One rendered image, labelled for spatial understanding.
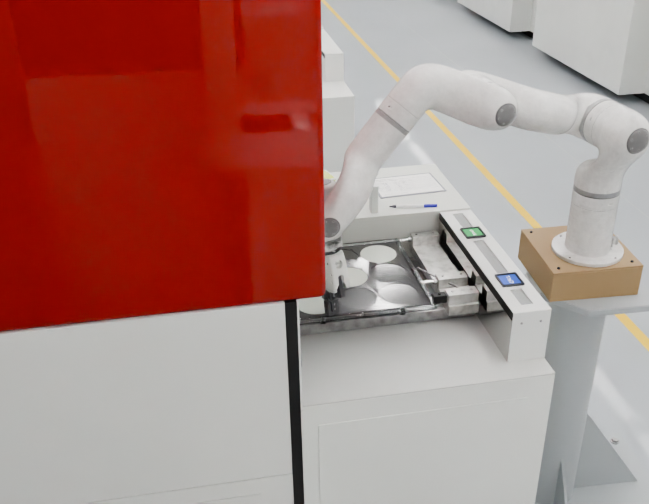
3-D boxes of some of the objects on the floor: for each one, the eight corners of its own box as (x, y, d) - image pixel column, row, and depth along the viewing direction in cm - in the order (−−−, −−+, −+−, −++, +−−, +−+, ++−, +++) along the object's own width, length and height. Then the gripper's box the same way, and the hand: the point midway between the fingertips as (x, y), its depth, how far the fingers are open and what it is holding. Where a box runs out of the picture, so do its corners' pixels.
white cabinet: (301, 644, 211) (291, 409, 172) (262, 414, 295) (249, 221, 256) (524, 605, 221) (562, 374, 182) (425, 393, 304) (436, 203, 265)
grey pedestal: (619, 436, 282) (663, 234, 242) (683, 531, 243) (748, 310, 204) (482, 450, 276) (504, 246, 237) (526, 550, 238) (561, 326, 199)
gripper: (293, 241, 187) (302, 309, 194) (331, 256, 176) (339, 328, 183) (318, 232, 191) (325, 299, 198) (357, 247, 180) (363, 317, 187)
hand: (331, 306), depth 190 cm, fingers closed
